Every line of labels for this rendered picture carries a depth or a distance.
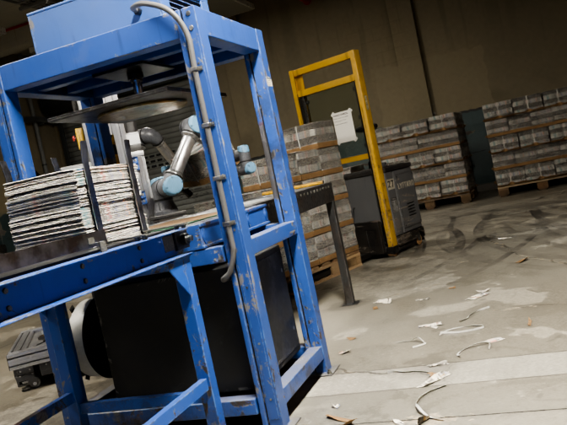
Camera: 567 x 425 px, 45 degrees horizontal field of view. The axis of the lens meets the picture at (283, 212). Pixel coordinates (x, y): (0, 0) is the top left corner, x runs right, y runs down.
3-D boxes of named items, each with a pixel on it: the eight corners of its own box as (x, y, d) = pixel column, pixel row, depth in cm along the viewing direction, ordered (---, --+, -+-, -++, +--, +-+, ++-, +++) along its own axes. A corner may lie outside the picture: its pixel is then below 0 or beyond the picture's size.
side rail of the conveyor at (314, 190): (327, 201, 439) (323, 183, 439) (335, 200, 437) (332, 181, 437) (251, 231, 313) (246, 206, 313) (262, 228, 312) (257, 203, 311)
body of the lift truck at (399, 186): (338, 260, 654) (321, 179, 649) (368, 247, 695) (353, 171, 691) (400, 254, 608) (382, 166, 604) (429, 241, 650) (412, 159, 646)
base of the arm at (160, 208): (155, 216, 414) (152, 200, 414) (153, 216, 429) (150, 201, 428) (180, 211, 419) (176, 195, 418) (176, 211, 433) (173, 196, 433)
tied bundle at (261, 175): (243, 193, 542) (237, 164, 541) (266, 188, 565) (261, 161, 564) (279, 185, 518) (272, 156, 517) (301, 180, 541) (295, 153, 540)
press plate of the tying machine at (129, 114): (123, 126, 320) (122, 120, 320) (228, 99, 301) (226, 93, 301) (48, 126, 269) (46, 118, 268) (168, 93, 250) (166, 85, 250)
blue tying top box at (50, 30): (101, 71, 315) (92, 29, 314) (215, 37, 295) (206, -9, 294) (36, 62, 273) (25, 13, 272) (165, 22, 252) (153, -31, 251)
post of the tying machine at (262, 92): (315, 369, 311) (245, 35, 303) (333, 368, 308) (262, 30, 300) (310, 376, 303) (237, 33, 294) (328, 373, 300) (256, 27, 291)
